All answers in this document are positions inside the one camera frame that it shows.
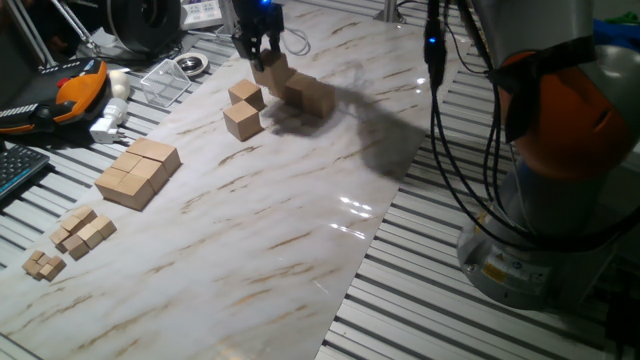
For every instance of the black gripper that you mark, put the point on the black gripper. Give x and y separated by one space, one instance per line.
257 17

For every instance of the large wooden cube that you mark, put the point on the large wooden cube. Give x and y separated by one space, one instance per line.
246 92
276 91
242 120
272 70
320 100
296 87

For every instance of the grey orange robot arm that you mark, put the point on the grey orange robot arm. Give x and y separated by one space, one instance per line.
550 125

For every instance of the white control box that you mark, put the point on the white control box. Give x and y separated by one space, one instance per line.
202 12

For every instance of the round metal tin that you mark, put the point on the round metal tin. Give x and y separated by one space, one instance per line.
191 63

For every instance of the clear plastic box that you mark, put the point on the clear plastic box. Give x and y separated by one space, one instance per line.
165 82

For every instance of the black round spool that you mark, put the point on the black round spool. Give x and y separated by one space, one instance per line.
142 22

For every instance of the medium wooden cube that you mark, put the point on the medium wooden cube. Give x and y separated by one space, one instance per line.
145 146
149 171
110 177
167 156
132 190
126 161

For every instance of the white egg shaped object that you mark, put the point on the white egg shaped object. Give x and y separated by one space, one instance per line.
120 84

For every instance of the white power adapter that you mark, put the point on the white power adapter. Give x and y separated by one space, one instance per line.
111 117

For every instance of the black orange teach pendant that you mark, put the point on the black orange teach pendant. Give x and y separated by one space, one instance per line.
75 97

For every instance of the white marble pattern mat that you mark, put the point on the white marble pattern mat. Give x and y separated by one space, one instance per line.
225 260

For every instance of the small wooden cube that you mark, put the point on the small wooden cube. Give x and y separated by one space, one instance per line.
85 214
90 235
76 246
60 235
104 226
71 223

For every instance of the black computer keyboard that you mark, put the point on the black computer keyboard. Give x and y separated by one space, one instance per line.
20 167

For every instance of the tiny wooden cube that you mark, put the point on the tiny wooden cube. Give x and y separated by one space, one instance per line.
56 263
48 272
45 260
31 268
37 255

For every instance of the blue bag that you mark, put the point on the blue bag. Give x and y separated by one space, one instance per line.
620 32

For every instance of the aluminium profile post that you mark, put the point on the aluminium profile post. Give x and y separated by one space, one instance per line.
390 10
227 17

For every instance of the silver metal frame rod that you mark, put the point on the silver metal frame rod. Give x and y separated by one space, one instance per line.
29 32

